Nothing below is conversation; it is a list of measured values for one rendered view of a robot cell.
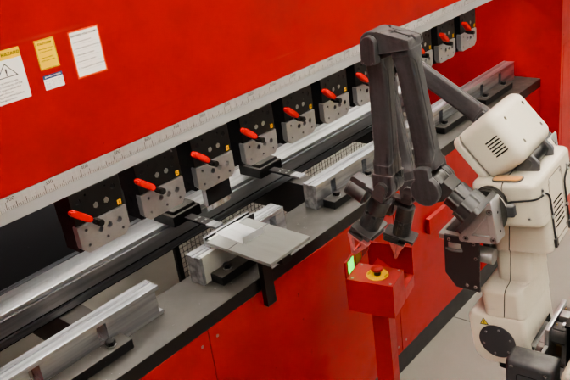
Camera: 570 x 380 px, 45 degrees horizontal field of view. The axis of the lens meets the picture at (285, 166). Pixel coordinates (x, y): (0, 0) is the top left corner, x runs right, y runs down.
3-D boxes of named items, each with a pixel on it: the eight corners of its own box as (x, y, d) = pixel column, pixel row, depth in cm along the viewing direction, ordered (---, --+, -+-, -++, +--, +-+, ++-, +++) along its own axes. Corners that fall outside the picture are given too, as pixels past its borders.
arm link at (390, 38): (405, 26, 153) (424, 16, 160) (354, 35, 162) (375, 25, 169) (442, 207, 166) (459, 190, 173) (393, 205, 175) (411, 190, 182)
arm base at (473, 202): (478, 214, 159) (498, 192, 168) (452, 191, 161) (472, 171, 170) (459, 235, 165) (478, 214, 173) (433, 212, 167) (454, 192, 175)
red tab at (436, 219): (430, 234, 285) (429, 220, 282) (426, 233, 286) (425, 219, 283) (447, 219, 295) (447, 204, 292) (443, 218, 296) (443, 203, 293)
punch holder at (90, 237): (84, 255, 172) (68, 197, 166) (65, 248, 177) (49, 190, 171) (131, 230, 182) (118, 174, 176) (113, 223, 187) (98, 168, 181)
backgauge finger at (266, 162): (292, 187, 241) (290, 174, 239) (239, 174, 257) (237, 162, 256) (313, 174, 249) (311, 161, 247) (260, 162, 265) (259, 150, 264)
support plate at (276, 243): (271, 267, 191) (270, 264, 191) (207, 244, 208) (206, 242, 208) (310, 238, 203) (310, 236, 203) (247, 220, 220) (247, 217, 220)
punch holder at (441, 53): (438, 64, 292) (437, 25, 286) (421, 63, 298) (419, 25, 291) (455, 55, 302) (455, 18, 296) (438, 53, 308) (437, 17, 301)
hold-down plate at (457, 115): (444, 134, 298) (444, 128, 297) (433, 132, 301) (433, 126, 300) (476, 113, 318) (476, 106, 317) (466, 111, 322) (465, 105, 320)
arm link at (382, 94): (377, 37, 158) (399, 26, 166) (355, 36, 162) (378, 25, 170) (388, 203, 175) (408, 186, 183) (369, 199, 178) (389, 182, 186)
